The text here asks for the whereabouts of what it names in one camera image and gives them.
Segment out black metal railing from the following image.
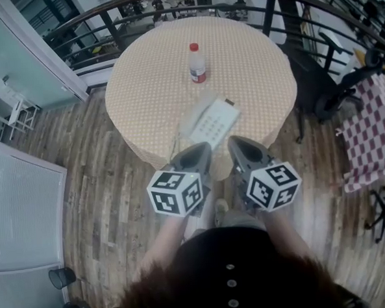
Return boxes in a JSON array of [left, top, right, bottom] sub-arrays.
[[40, 0, 385, 105]]

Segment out pink checked tablecloth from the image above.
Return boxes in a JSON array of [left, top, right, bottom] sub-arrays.
[[334, 73, 385, 194]]

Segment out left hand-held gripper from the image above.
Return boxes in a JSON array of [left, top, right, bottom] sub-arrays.
[[143, 141, 216, 221]]

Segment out round table with beige cloth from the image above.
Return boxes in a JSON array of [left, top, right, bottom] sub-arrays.
[[99, 10, 304, 188]]

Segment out white telephone base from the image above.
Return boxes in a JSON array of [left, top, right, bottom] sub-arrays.
[[185, 96, 245, 153]]

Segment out person's shoe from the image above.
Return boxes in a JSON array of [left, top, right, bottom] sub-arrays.
[[214, 198, 230, 227]]

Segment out person's black buttoned top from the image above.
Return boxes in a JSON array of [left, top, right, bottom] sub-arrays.
[[166, 224, 287, 308]]

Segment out black mesh wastebasket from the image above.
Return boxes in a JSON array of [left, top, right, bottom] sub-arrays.
[[48, 266, 77, 292]]

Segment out clear bottle with red cap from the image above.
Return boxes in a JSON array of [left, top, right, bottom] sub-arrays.
[[188, 42, 208, 84]]

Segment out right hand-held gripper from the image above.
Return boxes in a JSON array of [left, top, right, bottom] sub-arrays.
[[227, 131, 304, 215]]

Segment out person's grey trousers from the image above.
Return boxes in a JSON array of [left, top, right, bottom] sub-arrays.
[[220, 207, 268, 233]]

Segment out white metal stool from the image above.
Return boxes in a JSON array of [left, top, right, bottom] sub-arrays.
[[0, 90, 45, 143]]

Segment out person's right forearm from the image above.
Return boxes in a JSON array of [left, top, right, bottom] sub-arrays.
[[262, 206, 319, 263]]

